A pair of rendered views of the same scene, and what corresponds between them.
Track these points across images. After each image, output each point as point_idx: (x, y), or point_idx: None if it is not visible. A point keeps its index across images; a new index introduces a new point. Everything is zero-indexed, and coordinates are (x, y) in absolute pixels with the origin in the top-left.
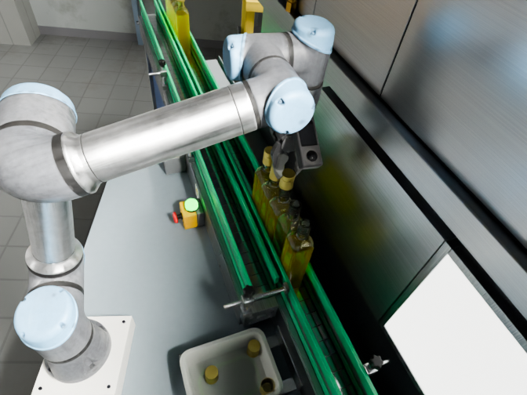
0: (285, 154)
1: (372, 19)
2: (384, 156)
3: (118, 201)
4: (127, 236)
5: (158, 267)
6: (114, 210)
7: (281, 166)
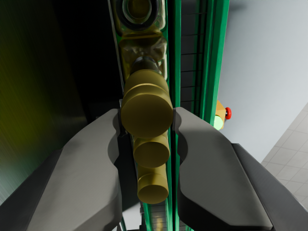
0: (220, 217)
1: None
2: None
3: (263, 139)
4: (271, 102)
5: (259, 60)
6: (269, 131)
7: (201, 142)
